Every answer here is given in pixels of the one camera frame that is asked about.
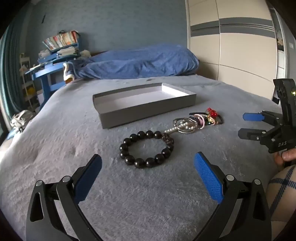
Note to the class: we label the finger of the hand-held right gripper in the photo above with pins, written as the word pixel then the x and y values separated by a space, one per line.
pixel 249 134
pixel 253 116

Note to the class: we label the grey cardboard box tray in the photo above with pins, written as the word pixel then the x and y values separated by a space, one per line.
pixel 129 102

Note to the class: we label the blue pillow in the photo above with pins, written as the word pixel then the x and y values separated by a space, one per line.
pixel 138 60

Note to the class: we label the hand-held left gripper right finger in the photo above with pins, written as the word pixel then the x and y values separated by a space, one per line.
pixel 208 178

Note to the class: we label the white storage rack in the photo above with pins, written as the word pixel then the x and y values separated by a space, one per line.
pixel 23 67

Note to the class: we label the blue wooden desk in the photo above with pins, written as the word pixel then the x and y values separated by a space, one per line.
pixel 45 74

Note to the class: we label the teal curtain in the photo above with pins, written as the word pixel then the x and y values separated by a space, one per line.
pixel 11 69

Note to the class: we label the row of colourful books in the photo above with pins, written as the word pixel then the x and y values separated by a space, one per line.
pixel 61 39

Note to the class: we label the grey cloth bundle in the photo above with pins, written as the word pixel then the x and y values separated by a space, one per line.
pixel 22 119

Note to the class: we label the white plush toy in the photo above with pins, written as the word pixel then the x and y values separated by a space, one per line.
pixel 85 53

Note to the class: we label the person's right hand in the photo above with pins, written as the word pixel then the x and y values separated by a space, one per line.
pixel 288 155

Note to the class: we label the yellow object on rack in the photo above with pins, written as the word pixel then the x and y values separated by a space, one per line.
pixel 30 90

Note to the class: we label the stack of papers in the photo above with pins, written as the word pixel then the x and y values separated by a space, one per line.
pixel 64 51

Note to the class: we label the beige wardrobe with grey stripe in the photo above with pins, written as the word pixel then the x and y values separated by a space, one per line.
pixel 242 46

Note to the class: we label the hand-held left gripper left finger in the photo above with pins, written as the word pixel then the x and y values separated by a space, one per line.
pixel 89 176

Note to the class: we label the person's plaid trouser leg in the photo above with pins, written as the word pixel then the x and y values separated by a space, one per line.
pixel 283 199

